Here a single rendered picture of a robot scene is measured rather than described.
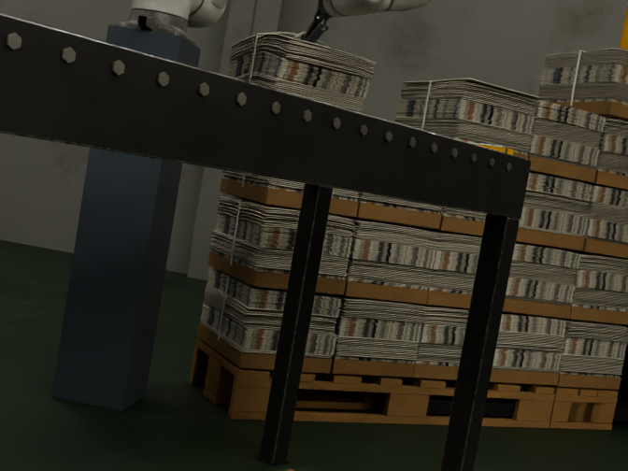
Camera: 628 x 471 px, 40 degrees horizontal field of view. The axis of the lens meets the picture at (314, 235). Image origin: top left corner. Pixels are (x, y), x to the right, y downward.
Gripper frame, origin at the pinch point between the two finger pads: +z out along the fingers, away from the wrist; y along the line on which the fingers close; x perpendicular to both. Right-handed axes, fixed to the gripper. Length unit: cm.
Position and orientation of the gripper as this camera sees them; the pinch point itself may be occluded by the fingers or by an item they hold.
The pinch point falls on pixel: (303, 13)
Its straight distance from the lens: 263.6
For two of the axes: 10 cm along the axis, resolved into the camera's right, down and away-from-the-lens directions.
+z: -4.5, -0.8, 8.9
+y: -1.4, 9.9, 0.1
